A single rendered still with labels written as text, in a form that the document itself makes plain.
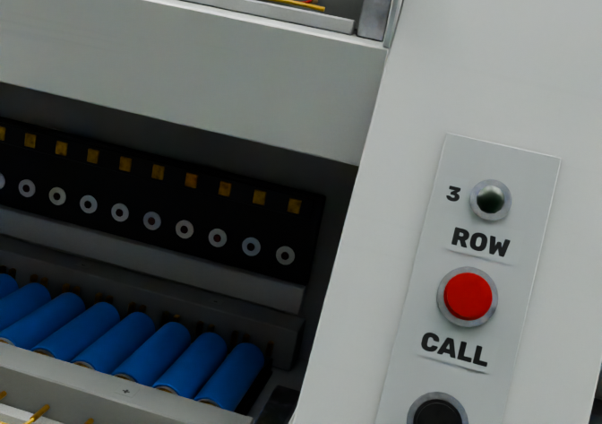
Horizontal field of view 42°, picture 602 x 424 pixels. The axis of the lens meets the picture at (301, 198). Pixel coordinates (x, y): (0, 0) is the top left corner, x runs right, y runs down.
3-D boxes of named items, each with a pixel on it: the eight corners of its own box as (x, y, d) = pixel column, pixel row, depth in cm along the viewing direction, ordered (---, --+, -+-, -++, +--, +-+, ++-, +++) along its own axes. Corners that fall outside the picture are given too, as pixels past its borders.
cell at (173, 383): (224, 367, 41) (178, 428, 35) (192, 359, 41) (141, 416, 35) (230, 336, 41) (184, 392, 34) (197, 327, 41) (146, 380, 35)
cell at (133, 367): (188, 358, 41) (136, 414, 35) (157, 348, 42) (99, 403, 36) (193, 326, 41) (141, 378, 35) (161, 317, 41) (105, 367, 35)
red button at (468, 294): (486, 325, 26) (497, 279, 26) (438, 313, 26) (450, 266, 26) (484, 325, 27) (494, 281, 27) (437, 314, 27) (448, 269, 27)
